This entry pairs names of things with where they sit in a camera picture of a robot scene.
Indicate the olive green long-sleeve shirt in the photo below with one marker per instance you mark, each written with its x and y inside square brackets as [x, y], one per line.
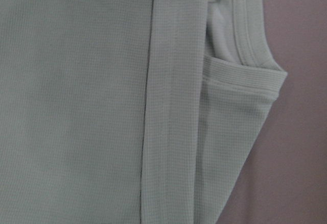
[129, 111]

